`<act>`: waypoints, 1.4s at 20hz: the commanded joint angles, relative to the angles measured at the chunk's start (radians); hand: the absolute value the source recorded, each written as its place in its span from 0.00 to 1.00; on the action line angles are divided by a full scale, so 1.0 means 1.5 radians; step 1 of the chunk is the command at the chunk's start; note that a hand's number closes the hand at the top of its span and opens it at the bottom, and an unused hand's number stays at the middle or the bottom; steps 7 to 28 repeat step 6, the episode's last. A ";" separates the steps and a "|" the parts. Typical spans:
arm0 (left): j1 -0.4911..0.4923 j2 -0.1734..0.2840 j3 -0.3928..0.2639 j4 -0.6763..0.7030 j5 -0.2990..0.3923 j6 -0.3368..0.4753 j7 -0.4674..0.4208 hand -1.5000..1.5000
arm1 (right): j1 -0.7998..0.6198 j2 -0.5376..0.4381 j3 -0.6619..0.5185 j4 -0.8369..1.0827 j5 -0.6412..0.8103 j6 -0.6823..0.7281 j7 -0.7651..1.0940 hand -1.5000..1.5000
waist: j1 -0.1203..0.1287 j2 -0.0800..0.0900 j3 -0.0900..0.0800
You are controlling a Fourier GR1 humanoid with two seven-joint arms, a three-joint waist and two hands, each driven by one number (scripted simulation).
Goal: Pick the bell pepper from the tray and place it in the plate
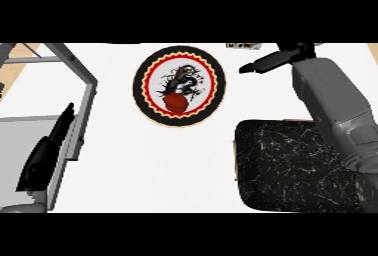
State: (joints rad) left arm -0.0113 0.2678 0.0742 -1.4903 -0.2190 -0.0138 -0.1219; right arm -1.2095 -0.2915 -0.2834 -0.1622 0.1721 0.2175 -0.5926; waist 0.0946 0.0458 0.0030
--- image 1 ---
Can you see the grey metal frame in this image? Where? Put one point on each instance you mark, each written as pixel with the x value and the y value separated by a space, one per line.
pixel 84 100

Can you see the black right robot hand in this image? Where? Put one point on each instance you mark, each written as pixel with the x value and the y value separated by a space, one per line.
pixel 289 55

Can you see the oval black red patterned plate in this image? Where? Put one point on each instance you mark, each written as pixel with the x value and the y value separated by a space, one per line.
pixel 148 80

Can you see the small pale patterned object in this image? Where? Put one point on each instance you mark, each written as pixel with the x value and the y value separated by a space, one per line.
pixel 242 45

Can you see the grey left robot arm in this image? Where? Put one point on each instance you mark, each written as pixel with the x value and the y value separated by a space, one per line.
pixel 24 206

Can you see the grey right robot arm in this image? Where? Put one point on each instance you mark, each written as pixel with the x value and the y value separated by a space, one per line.
pixel 334 110

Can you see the black speckled tray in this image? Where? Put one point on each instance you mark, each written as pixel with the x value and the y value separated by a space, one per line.
pixel 281 166

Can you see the red bell pepper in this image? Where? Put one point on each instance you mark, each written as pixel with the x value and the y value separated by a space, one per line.
pixel 176 103

